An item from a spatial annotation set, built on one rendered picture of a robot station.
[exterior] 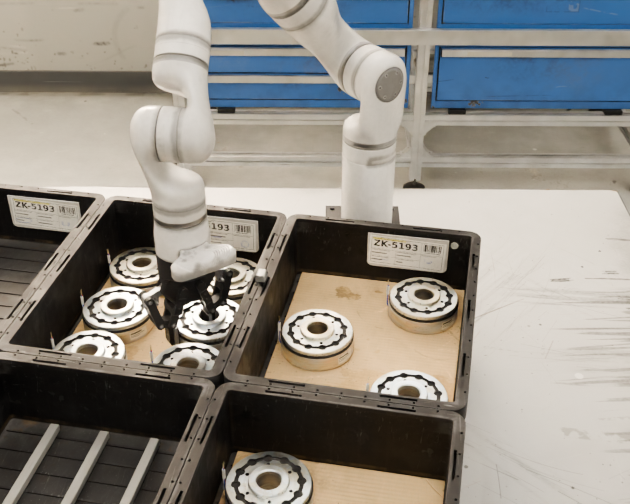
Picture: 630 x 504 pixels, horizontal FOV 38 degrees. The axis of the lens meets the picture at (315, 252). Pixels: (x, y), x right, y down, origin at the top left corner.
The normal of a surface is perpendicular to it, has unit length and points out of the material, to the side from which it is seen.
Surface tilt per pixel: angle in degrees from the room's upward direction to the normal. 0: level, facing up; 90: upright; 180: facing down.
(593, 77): 90
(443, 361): 0
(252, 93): 90
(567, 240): 0
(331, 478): 0
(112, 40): 90
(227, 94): 90
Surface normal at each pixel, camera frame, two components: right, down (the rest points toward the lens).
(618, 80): -0.01, 0.55
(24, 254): 0.00, -0.83
